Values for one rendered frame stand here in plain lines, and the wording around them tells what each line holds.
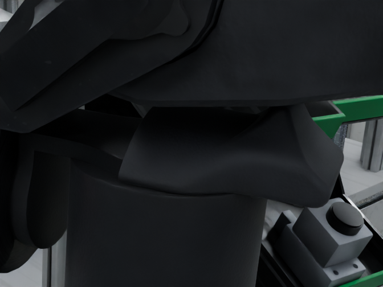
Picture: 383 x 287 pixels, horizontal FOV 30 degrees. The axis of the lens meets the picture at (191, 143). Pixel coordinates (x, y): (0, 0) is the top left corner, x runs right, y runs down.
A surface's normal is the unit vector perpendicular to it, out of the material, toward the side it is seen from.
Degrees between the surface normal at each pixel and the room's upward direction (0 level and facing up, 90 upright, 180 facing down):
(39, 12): 58
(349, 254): 115
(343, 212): 25
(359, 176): 0
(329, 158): 35
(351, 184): 0
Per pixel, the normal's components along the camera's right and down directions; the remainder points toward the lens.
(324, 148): 0.66, -0.63
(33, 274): 0.08, -0.95
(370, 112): 0.51, 0.66
